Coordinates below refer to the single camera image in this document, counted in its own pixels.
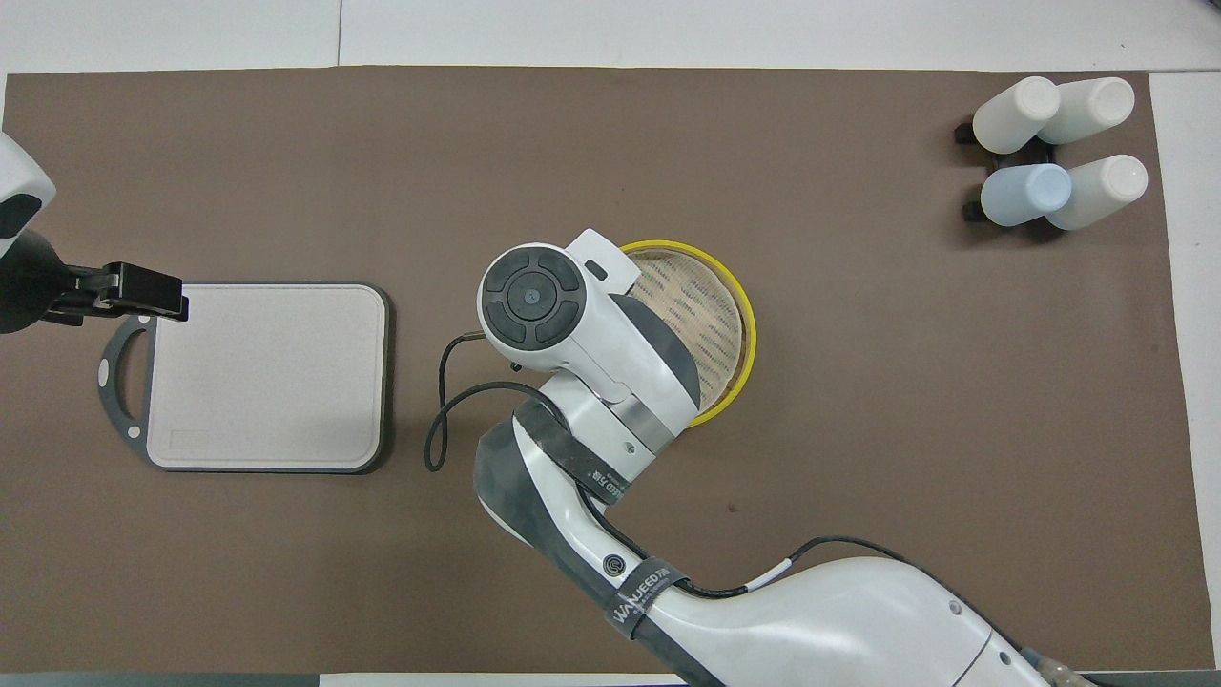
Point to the yellow steamer tier solid base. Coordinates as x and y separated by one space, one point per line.
701 324

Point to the white plastic cup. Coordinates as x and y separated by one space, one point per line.
1011 116
1107 186
1097 107

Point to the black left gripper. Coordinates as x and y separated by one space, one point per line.
33 286

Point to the brown table mat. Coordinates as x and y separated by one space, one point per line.
858 401

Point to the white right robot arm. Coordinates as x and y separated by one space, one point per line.
591 382

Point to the light blue plastic cup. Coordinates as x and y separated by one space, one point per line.
1025 194

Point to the black cup rack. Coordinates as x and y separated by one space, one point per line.
964 134

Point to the grey cutting board black rim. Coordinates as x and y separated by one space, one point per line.
267 377

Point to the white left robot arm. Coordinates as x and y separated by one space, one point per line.
19 181

